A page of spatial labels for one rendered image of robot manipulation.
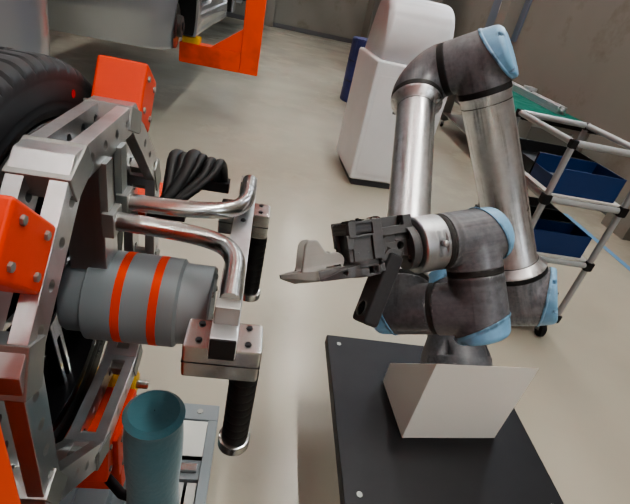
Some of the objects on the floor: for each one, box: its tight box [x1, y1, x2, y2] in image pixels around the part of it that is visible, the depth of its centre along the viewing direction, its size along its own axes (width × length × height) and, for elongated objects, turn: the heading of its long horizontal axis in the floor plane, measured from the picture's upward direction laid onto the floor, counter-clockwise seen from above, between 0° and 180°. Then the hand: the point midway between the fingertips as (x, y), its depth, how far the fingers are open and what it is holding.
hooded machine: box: [336, 0, 455, 189], centre depth 357 cm, size 70×62×138 cm
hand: (289, 280), depth 63 cm, fingers closed
